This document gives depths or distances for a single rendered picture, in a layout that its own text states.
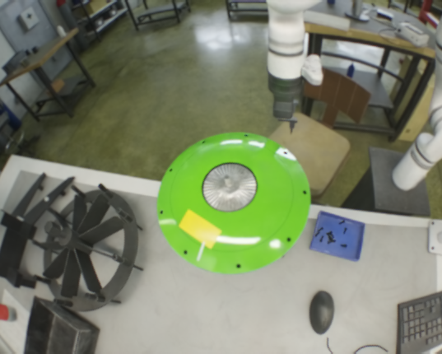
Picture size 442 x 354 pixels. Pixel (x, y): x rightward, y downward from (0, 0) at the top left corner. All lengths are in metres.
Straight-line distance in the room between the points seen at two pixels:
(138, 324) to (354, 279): 0.54
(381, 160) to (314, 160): 0.33
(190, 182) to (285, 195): 0.18
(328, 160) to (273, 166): 0.64
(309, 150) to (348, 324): 0.77
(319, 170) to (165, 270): 0.75
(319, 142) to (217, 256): 0.84
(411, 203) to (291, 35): 0.65
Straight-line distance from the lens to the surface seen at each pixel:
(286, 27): 0.42
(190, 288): 0.56
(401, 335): 0.65
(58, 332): 0.82
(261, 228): 0.39
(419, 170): 0.74
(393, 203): 0.79
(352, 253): 0.60
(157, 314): 0.60
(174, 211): 0.43
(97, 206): 0.64
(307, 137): 1.11
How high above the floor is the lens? 1.46
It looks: 59 degrees down
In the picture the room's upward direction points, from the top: 17 degrees counter-clockwise
